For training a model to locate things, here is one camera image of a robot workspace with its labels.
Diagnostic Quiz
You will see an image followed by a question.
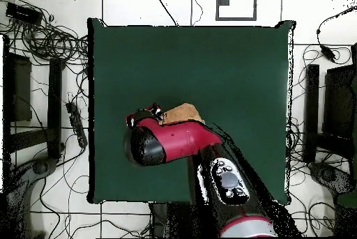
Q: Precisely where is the tan terry towel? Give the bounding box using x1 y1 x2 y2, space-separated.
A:
160 102 206 125

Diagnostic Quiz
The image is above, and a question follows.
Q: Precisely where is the long black power strip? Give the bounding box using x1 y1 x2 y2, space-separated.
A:
66 101 89 149

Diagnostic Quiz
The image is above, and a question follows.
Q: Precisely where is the dark green table cloth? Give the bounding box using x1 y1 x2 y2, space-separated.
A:
87 17 296 205

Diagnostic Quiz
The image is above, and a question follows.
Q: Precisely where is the grey tripod base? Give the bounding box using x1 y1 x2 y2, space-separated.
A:
307 161 357 209
0 157 59 238

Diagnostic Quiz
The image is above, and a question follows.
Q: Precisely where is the black box device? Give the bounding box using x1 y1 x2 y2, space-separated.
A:
5 1 43 26

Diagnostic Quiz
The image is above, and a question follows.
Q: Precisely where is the black stand frame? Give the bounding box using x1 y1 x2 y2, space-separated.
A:
2 34 66 164
302 43 357 164

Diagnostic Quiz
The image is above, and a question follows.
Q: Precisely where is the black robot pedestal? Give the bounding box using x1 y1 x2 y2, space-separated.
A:
149 201 202 238

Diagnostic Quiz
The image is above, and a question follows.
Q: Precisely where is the black inline cable adapter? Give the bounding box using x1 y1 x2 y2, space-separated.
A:
319 44 337 63

